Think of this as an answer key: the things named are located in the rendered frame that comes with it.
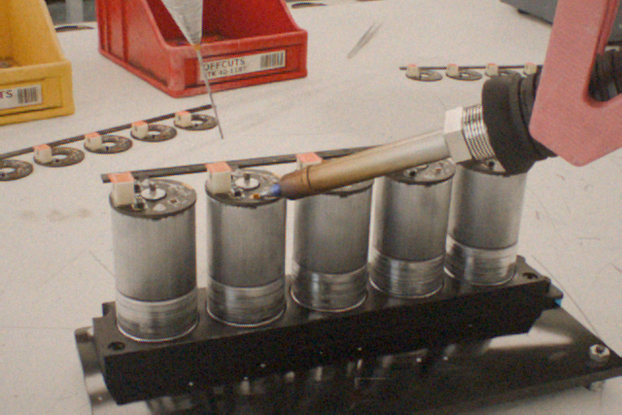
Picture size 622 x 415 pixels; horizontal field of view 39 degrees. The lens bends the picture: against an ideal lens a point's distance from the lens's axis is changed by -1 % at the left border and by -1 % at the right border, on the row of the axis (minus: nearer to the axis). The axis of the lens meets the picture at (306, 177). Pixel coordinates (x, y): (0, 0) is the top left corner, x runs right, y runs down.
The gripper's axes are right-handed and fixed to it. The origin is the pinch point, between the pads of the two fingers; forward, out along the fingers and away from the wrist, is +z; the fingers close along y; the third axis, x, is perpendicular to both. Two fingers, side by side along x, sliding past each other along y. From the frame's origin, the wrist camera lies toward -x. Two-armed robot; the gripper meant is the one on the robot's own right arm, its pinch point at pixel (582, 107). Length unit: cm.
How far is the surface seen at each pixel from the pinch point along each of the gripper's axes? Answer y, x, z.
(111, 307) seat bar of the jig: 1.5, -7.6, 13.2
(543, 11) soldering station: -54, -4, 13
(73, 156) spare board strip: -11.7, -17.3, 20.6
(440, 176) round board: -4.0, -1.9, 5.7
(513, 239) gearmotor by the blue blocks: -6.1, 1.3, 7.0
